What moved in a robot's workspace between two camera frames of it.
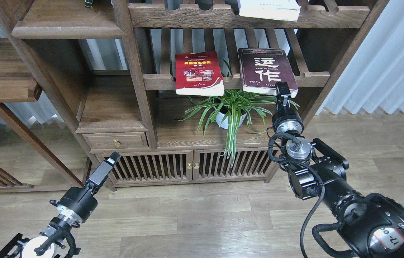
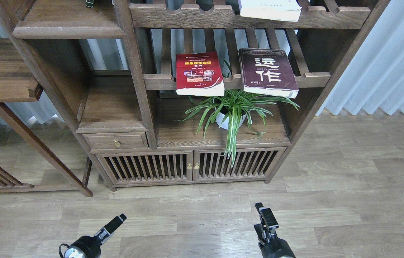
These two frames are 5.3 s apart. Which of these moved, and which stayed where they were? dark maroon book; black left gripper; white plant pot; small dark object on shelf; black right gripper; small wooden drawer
Moved: black left gripper; black right gripper
Stayed: small dark object on shelf; white plant pot; small wooden drawer; dark maroon book
